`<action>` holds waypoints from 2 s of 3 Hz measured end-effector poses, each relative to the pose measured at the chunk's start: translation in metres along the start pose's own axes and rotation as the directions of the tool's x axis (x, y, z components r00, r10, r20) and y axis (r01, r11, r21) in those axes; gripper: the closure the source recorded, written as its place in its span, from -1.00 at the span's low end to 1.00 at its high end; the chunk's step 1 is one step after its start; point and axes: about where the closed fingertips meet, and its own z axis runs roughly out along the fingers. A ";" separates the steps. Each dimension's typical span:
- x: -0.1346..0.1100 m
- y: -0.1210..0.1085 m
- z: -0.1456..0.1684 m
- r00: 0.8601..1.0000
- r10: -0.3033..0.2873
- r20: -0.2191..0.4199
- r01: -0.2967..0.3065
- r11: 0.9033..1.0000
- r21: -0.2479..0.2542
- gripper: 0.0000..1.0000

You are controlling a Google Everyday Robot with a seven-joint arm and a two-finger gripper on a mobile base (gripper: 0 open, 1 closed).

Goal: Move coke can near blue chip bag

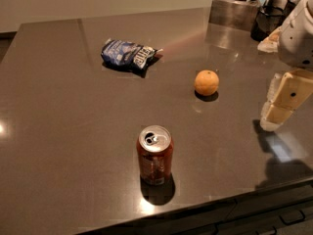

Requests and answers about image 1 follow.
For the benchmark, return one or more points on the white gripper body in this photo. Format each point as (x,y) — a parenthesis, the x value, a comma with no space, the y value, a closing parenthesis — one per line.
(297,43)

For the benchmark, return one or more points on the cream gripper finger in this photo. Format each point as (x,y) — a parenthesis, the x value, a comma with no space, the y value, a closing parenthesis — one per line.
(274,85)
(295,88)

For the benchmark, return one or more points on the red coke can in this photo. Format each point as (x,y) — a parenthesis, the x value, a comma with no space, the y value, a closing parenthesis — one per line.
(155,149)

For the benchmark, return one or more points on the blue chip bag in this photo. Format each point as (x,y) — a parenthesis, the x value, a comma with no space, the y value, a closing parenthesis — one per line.
(127,56)

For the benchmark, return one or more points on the stainless steel dispenser base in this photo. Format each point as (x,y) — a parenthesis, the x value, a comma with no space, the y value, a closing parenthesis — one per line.
(233,13)

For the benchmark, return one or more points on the orange fruit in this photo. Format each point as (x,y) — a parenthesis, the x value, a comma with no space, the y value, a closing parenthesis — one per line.
(206,82)

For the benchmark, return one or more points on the dark drawer handle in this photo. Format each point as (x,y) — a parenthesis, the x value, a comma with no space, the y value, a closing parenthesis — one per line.
(292,217)

